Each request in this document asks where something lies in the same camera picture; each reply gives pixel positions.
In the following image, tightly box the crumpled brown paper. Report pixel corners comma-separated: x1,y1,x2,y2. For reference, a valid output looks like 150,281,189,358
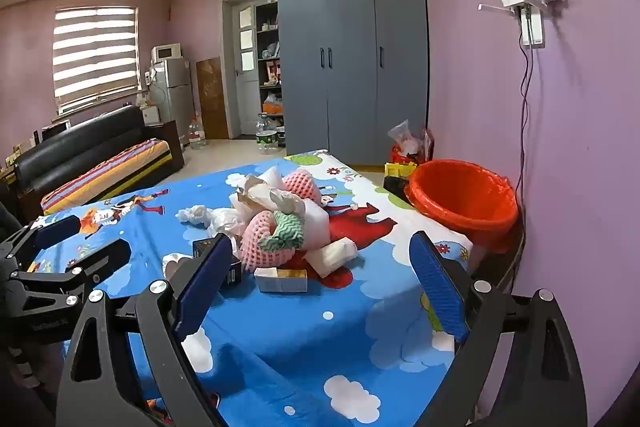
230,174,306,220

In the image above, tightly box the white foam block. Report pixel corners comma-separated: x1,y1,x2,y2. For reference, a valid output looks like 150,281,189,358
295,199,331,253

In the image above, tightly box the pink foam fruit net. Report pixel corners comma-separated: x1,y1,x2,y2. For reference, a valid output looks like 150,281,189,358
281,168,323,208
239,212,296,270

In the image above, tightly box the red label water bottle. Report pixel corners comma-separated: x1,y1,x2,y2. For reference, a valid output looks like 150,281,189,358
187,116,207,151

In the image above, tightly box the brown wooden board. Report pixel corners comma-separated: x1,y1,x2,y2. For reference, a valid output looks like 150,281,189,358
196,57,228,140

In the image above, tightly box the white door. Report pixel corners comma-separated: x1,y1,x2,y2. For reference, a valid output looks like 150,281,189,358
231,0,268,135

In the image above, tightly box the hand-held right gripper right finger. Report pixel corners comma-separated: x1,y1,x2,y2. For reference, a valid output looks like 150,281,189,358
409,230,588,427

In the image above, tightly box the red bag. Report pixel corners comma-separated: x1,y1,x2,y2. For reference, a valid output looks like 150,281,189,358
390,129,436,165

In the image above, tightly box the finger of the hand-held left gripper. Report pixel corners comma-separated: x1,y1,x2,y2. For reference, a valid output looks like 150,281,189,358
10,214,81,258
10,237,132,303

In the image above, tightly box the silver fridge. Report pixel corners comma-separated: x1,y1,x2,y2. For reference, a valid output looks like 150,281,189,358
150,59,195,145

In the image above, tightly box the white wall socket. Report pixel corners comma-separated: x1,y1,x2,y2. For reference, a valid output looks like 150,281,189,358
517,4,546,48

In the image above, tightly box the folded white tissue pack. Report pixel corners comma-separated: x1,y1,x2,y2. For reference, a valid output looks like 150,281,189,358
306,239,358,279

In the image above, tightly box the striped window blind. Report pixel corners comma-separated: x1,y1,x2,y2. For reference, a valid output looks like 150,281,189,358
53,6,140,112

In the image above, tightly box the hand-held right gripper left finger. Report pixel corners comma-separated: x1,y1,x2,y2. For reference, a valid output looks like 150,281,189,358
56,234,236,427

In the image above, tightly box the blue wardrobe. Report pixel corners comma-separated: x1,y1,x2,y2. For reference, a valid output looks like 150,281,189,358
276,0,431,168

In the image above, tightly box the clear plastic bag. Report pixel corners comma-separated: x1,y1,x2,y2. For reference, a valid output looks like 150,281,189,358
387,119,426,158

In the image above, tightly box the bin with red bag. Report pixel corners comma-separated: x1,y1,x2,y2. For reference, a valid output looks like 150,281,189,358
404,159,521,255

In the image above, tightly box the white microwave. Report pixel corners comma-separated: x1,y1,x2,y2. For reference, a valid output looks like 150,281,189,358
151,43,182,62

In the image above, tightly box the dark wall cable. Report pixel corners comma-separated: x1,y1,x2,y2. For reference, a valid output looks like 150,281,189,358
512,42,536,208

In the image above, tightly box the white yellow carton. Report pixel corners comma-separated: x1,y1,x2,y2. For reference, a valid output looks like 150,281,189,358
254,267,308,294

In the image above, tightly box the crumpled white plastic wrap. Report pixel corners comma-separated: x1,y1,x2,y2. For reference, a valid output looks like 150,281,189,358
207,207,246,238

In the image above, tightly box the printed cartoon blanket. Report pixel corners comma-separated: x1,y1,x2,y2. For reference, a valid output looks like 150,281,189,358
25,150,473,427

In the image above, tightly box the black object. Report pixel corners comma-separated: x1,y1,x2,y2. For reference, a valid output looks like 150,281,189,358
382,176,416,208

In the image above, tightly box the small black box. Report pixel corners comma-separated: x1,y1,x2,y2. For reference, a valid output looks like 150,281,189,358
192,234,243,288

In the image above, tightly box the black leather sofa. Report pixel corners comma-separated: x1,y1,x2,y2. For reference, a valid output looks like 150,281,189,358
12,104,186,208

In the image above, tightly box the open storage shelf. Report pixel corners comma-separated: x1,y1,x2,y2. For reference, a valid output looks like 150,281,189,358
256,1,286,132

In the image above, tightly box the green white striped cloth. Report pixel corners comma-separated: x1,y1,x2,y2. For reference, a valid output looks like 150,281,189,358
257,209,306,253

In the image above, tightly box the striped sofa cushion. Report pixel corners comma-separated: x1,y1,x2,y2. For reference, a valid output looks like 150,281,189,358
40,138,173,214

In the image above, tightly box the green label water bottle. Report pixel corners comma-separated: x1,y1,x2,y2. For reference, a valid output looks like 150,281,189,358
255,112,279,156

